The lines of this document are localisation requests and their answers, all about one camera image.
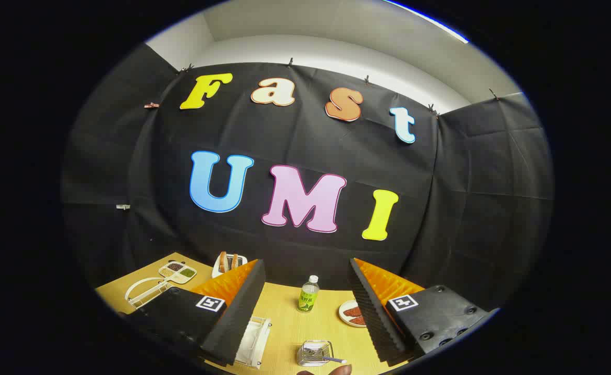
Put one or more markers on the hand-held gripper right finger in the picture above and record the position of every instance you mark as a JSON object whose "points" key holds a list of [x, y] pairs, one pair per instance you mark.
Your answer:
{"points": [[373, 312]]}

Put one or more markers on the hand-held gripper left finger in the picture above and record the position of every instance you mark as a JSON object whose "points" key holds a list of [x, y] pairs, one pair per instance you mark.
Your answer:
{"points": [[235, 317]]}

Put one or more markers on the white oval plate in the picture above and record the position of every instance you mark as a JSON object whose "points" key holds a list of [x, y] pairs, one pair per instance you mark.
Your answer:
{"points": [[345, 314]]}

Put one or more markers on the divided dish of grains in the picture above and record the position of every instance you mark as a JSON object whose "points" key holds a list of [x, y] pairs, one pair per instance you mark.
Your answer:
{"points": [[177, 272]]}

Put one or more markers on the red meat slice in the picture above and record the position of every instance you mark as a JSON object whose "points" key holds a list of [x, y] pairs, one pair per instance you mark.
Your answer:
{"points": [[358, 321], [354, 311]]}

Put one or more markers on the cream toaster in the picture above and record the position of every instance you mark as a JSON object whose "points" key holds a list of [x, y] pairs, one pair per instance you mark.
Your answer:
{"points": [[217, 271]]}

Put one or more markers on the green label drink bottle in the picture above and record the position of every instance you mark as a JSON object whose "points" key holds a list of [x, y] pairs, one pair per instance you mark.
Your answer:
{"points": [[308, 298]]}

